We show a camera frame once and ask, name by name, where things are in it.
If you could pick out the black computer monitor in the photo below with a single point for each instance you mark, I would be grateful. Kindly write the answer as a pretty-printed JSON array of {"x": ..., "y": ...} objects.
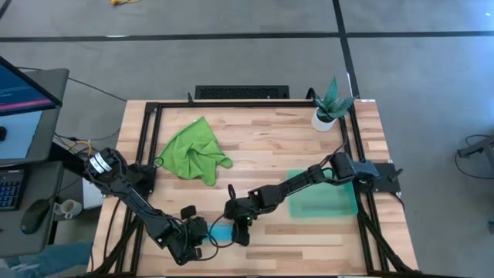
[{"x": 23, "y": 92}]

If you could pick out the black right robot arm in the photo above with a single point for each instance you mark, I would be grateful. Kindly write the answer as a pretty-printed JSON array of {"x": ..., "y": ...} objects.
[{"x": 293, "y": 185}]

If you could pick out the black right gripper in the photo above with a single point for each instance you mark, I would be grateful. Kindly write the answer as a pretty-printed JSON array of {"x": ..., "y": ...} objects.
[{"x": 239, "y": 212}]

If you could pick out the green snake plant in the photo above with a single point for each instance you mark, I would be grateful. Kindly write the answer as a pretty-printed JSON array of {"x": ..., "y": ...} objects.
[{"x": 332, "y": 104}]

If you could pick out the black computer mouse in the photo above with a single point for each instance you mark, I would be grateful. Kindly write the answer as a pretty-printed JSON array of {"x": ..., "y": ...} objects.
[{"x": 34, "y": 216}]

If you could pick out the black device with green light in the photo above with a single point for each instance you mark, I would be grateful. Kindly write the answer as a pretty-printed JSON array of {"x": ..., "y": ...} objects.
[{"x": 247, "y": 104}]

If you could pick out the black floor vent grille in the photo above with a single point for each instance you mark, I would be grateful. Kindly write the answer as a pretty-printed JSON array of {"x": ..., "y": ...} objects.
[{"x": 241, "y": 92}]

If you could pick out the person's leg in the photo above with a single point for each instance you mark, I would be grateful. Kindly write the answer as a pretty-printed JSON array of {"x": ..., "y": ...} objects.
[{"x": 46, "y": 260}]

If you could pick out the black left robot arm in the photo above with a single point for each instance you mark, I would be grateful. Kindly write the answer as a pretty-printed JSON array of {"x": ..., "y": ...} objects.
[{"x": 135, "y": 201}]

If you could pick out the white box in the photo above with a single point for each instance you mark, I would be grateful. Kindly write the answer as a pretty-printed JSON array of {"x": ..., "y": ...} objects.
[{"x": 92, "y": 197}]

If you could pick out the grey tripod stand base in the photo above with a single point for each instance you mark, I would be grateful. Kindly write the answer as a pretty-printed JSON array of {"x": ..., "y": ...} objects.
[{"x": 478, "y": 148}]

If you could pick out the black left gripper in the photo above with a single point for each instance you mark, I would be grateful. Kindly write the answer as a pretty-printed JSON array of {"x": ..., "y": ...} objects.
[{"x": 197, "y": 229}]

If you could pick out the backlit black keyboard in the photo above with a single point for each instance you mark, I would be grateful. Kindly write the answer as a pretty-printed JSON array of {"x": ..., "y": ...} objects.
[{"x": 9, "y": 193}]

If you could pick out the white plant pot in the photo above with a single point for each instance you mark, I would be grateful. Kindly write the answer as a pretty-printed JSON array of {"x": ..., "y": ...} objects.
[{"x": 320, "y": 125}]

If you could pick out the white mug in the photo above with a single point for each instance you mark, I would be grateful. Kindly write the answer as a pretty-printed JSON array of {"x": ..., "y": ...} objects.
[{"x": 71, "y": 208}]

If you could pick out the green microfiber towel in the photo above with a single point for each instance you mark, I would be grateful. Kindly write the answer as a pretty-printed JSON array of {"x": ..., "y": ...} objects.
[{"x": 193, "y": 154}]

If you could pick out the grey keyboard tray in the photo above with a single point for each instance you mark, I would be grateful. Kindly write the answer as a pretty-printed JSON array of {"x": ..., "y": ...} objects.
[{"x": 42, "y": 181}]

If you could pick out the blue microfiber towel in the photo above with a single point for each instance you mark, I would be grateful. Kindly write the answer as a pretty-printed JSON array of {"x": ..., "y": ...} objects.
[{"x": 222, "y": 232}]

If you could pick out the teal translucent plastic basket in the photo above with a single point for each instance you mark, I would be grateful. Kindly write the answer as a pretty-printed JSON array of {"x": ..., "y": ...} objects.
[{"x": 324, "y": 204}]

